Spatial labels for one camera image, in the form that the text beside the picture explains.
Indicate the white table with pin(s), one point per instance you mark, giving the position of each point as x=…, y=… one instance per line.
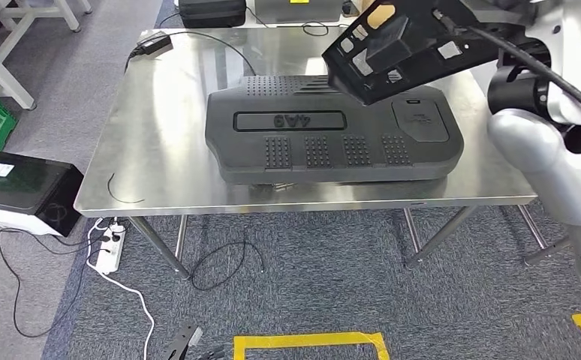
x=7, y=74

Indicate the white power strip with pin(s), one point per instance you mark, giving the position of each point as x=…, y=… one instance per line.
x=110, y=251

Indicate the dark grey engine cover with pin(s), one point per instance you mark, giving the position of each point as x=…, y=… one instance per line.
x=320, y=164

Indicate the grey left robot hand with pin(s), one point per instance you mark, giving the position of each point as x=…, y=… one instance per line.
x=214, y=355

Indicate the black carrying case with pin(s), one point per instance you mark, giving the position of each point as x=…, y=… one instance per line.
x=211, y=12

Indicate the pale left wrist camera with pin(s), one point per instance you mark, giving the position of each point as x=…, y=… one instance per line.
x=195, y=336

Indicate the grey equipment case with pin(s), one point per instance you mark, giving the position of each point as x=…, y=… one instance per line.
x=295, y=11

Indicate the black power adapter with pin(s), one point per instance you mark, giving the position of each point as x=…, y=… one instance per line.
x=153, y=44

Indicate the black and white device box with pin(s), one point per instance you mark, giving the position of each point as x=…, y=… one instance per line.
x=17, y=184

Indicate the black plastic plate frame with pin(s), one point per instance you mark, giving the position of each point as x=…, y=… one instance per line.
x=390, y=49

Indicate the stainless steel table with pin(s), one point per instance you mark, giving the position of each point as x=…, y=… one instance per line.
x=161, y=149

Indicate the black left camera bracket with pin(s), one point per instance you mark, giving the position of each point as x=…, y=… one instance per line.
x=181, y=343

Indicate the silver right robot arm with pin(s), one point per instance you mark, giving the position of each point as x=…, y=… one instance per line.
x=534, y=149

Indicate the grey metal stand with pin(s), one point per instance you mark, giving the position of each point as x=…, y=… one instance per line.
x=544, y=251

